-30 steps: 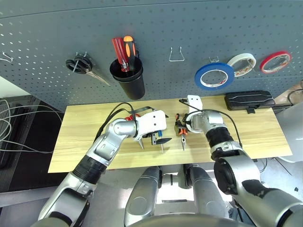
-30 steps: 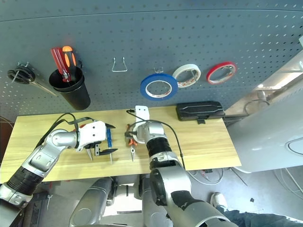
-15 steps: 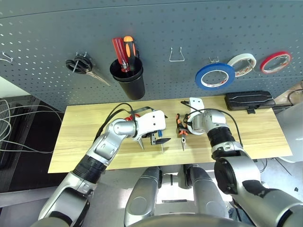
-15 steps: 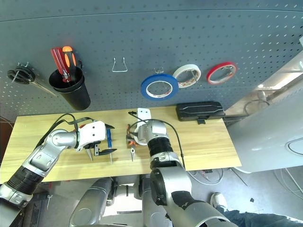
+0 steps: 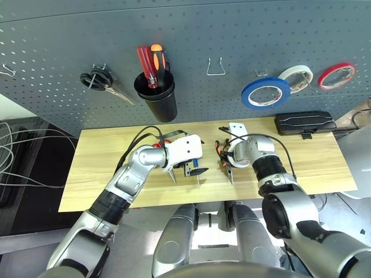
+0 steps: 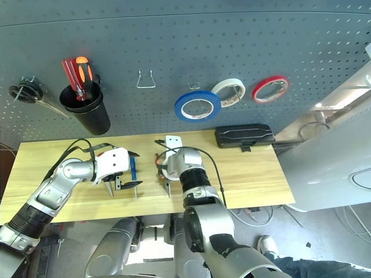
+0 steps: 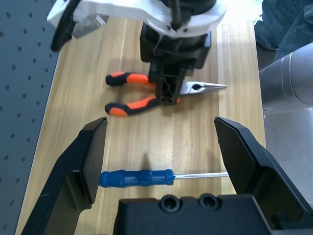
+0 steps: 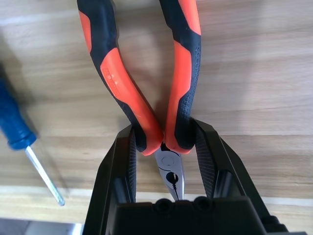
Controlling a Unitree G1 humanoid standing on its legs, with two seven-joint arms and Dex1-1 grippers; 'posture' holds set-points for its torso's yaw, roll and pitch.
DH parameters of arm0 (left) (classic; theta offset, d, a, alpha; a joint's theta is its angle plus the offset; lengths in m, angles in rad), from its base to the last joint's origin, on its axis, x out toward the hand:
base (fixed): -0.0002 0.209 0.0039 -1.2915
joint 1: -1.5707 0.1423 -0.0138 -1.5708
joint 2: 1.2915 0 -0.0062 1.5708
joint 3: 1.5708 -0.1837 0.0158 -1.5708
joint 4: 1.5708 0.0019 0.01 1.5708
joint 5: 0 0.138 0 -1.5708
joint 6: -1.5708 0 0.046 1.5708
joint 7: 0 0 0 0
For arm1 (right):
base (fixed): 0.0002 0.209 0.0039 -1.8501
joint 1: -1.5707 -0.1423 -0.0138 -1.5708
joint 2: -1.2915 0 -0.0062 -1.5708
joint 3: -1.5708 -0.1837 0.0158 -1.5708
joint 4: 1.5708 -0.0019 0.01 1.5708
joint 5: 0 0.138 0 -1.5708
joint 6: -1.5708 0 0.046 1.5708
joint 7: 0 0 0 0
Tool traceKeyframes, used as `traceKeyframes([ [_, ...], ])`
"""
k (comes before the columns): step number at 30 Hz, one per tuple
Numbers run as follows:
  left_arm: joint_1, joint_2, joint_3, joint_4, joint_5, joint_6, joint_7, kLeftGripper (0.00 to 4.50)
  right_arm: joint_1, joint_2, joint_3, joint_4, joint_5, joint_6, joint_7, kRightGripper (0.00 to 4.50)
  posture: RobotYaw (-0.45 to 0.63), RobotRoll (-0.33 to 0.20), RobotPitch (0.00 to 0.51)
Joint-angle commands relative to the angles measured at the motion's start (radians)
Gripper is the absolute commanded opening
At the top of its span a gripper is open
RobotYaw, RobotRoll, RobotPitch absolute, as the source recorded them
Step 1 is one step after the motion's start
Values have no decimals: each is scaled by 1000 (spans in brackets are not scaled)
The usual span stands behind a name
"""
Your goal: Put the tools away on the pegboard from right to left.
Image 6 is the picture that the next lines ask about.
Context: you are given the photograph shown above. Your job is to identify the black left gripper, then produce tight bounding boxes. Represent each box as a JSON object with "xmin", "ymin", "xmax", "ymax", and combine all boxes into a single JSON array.
[{"xmin": 107, "ymin": 150, "xmax": 144, "ymax": 191}]

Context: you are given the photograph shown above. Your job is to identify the orange and black pliers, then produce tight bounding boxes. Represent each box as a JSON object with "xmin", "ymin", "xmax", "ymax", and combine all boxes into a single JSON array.
[{"xmin": 154, "ymin": 152, "xmax": 172, "ymax": 199}]

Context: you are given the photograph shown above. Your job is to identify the blue tape roll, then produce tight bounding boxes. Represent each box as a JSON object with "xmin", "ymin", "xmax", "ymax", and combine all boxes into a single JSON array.
[{"xmin": 173, "ymin": 89, "xmax": 223, "ymax": 122}]

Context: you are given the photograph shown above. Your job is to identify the grey robot pelvis link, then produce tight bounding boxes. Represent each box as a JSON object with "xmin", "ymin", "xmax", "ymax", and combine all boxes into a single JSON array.
[{"xmin": 136, "ymin": 224, "xmax": 174, "ymax": 244}]

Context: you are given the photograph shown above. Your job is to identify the grey metal pegboard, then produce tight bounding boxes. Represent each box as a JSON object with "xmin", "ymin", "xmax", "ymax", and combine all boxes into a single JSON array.
[{"xmin": 0, "ymin": 0, "xmax": 371, "ymax": 142}]

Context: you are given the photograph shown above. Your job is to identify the black plastic cup holder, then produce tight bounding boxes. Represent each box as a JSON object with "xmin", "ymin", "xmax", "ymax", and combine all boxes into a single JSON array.
[{"xmin": 59, "ymin": 82, "xmax": 111, "ymax": 136}]

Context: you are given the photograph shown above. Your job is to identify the grey robot left leg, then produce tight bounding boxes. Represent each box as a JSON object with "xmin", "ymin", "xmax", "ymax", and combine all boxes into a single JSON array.
[{"xmin": 84, "ymin": 217, "xmax": 143, "ymax": 278}]

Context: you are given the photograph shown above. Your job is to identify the metal double peg hook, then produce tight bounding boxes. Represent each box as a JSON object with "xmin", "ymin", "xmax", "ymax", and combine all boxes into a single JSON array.
[{"xmin": 187, "ymin": 83, "xmax": 212, "ymax": 114}]

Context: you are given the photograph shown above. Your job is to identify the orange and black screwdriver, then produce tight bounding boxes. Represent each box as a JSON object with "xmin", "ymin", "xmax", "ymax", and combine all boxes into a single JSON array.
[{"xmin": 75, "ymin": 56, "xmax": 94, "ymax": 101}]

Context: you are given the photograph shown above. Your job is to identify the black plastic tool case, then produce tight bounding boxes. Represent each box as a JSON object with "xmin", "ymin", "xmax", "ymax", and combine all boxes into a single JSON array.
[{"xmin": 214, "ymin": 123, "xmax": 276, "ymax": 153}]

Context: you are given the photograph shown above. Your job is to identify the white tape roll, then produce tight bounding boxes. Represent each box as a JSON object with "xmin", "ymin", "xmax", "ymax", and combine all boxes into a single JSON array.
[{"xmin": 210, "ymin": 78, "xmax": 246, "ymax": 108}]

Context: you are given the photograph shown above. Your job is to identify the person's white sneaker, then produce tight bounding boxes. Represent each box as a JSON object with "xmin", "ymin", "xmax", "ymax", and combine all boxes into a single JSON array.
[{"xmin": 257, "ymin": 235, "xmax": 279, "ymax": 257}]

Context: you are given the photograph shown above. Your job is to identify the red tape roll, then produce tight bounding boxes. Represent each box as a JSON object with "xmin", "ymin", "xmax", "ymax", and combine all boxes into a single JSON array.
[{"xmin": 251, "ymin": 75, "xmax": 290, "ymax": 104}]

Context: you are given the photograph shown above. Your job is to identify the white machine housing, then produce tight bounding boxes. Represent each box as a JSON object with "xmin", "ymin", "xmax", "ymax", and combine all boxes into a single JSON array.
[{"xmin": 275, "ymin": 43, "xmax": 371, "ymax": 212}]

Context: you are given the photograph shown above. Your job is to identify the person's blue jeans leg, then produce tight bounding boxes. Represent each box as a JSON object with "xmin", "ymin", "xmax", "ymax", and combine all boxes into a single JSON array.
[{"xmin": 269, "ymin": 256, "xmax": 371, "ymax": 278}]

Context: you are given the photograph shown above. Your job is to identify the blue-handled screwdriver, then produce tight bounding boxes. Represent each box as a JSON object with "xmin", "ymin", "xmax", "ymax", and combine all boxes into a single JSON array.
[{"xmin": 129, "ymin": 156, "xmax": 139, "ymax": 202}]

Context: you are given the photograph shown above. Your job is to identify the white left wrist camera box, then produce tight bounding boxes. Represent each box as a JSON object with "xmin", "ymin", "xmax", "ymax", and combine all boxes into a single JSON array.
[{"xmin": 92, "ymin": 147, "xmax": 130, "ymax": 186}]

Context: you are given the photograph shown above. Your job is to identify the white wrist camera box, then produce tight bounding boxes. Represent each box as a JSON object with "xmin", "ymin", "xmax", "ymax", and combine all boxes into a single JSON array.
[
  {"xmin": 92, "ymin": 147, "xmax": 130, "ymax": 186},
  {"xmin": 165, "ymin": 135, "xmax": 184, "ymax": 151}
]

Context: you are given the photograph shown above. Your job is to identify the red-handled scissors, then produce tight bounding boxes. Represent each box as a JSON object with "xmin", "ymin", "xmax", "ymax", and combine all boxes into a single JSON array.
[{"xmin": 97, "ymin": 151, "xmax": 115, "ymax": 199}]

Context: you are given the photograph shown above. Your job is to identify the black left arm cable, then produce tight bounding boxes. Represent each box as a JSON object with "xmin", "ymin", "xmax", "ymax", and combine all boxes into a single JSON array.
[{"xmin": 43, "ymin": 138, "xmax": 117, "ymax": 180}]

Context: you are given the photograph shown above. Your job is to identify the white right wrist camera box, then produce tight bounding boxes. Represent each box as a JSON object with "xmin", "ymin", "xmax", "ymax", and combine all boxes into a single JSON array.
[{"xmin": 165, "ymin": 135, "xmax": 184, "ymax": 151}]

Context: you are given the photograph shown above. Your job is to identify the wire loop pliers hook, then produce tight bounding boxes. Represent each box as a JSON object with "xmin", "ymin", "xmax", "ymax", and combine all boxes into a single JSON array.
[{"xmin": 136, "ymin": 69, "xmax": 157, "ymax": 89}]

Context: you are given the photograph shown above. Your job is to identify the black-handled scissors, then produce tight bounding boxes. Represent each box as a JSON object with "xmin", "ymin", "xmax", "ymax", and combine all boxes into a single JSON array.
[{"xmin": 8, "ymin": 75, "xmax": 70, "ymax": 119}]

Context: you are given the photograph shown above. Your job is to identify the white cables under table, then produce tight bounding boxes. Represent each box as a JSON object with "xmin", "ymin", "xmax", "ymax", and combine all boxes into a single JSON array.
[{"xmin": 228, "ymin": 204, "xmax": 275, "ymax": 227}]

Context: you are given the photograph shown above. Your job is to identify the black cable loop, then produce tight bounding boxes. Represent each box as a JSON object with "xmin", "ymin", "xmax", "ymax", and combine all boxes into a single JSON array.
[{"xmin": 298, "ymin": 122, "xmax": 331, "ymax": 142}]

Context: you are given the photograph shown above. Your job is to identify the white cables beside machine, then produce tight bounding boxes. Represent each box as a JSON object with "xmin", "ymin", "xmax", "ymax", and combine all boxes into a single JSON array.
[{"xmin": 333, "ymin": 204, "xmax": 371, "ymax": 241}]

